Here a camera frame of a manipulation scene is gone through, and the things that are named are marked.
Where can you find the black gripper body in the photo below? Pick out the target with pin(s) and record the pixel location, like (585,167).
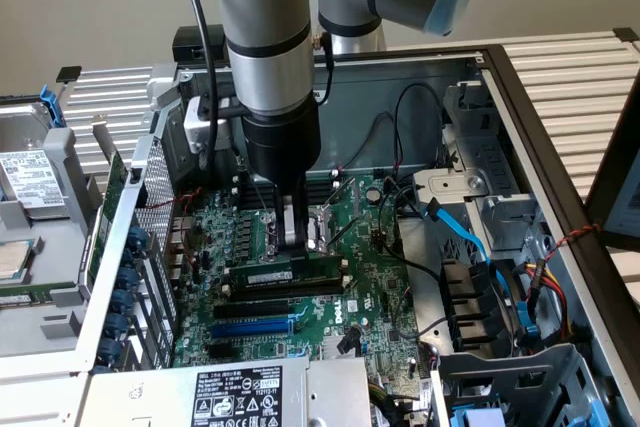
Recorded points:
(280,147)

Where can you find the green RAM stick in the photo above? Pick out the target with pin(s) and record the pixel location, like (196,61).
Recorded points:
(320,267)
(40,292)

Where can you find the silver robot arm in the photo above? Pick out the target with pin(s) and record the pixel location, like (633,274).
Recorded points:
(260,7)

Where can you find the CPU socket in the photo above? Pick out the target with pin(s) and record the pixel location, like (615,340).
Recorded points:
(320,229)

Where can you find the thin metal locking lever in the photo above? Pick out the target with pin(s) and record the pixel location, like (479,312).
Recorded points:
(345,233)

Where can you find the white case sticker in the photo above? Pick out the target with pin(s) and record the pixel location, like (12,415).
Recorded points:
(321,96)

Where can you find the open metal PC case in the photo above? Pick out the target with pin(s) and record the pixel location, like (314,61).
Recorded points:
(350,132)

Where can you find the green motherboard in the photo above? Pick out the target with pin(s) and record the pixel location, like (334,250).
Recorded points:
(370,257)

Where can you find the coin cell battery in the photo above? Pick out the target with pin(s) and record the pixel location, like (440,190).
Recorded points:
(374,195)

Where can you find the long black expansion slot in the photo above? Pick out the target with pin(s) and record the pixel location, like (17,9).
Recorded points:
(250,309)

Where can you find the blue expansion slot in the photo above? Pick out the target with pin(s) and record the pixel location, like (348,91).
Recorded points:
(250,329)

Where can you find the small silver heat sink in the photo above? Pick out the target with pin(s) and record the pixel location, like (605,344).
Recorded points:
(332,347)

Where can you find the black box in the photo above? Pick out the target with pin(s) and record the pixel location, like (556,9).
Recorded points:
(187,42)

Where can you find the blue slot clip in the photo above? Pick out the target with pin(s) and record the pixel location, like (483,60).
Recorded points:
(138,238)
(128,278)
(122,300)
(116,323)
(109,348)

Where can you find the short black expansion slot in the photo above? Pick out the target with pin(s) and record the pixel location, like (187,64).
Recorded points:
(220,352)

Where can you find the green graphics card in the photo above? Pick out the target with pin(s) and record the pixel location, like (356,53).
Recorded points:
(112,187)

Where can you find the black fan shroud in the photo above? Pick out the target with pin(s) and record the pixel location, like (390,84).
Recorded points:
(470,307)

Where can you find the silver metal disk bay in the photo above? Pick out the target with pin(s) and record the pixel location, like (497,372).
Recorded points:
(495,157)

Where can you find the silver power supply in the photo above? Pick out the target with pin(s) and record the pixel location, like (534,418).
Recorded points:
(150,397)

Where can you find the black table end cap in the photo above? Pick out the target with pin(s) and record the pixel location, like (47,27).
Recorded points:
(69,74)
(626,35)

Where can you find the grey parts rack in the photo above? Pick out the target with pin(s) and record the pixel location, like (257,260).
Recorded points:
(55,322)

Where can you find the silver hard disk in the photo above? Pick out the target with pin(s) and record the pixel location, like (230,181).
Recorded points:
(25,137)

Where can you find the blue plastic block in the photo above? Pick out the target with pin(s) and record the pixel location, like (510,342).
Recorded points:
(477,419)

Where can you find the silver CPU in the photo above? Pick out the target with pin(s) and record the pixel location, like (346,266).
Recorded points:
(12,259)

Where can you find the grey metal drive cage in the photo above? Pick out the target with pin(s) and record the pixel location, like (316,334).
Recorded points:
(525,377)

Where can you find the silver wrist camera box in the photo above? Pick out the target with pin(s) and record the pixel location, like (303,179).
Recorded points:
(195,122)

